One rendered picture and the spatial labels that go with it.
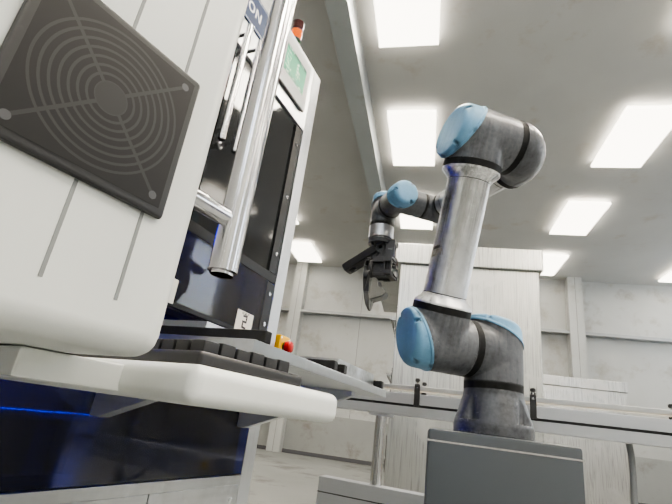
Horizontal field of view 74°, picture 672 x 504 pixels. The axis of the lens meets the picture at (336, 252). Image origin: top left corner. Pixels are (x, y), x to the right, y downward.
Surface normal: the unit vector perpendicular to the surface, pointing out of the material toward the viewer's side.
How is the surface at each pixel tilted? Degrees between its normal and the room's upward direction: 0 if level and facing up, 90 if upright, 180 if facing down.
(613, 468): 90
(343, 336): 90
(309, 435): 90
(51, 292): 90
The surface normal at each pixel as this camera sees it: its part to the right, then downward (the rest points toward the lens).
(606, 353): -0.18, -0.37
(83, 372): 0.84, -0.09
